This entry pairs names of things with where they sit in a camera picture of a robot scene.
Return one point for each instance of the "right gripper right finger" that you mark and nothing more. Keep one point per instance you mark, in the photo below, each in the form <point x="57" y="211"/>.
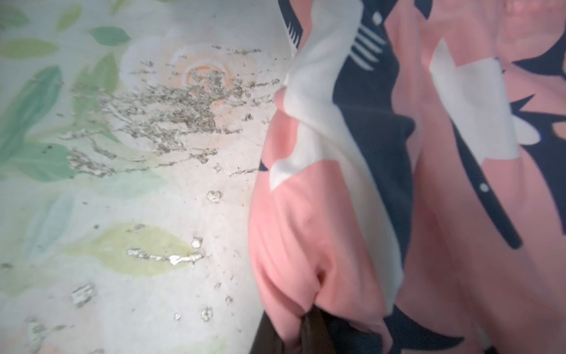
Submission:
<point x="315" y="338"/>

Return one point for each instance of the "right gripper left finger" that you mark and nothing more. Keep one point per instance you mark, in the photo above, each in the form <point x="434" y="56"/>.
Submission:
<point x="266" y="340"/>

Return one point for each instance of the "pink shark-print shorts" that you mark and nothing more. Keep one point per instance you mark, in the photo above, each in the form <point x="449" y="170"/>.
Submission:
<point x="412" y="181"/>

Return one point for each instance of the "floral table mat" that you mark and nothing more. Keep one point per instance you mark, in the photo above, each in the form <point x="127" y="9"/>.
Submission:
<point x="130" y="141"/>

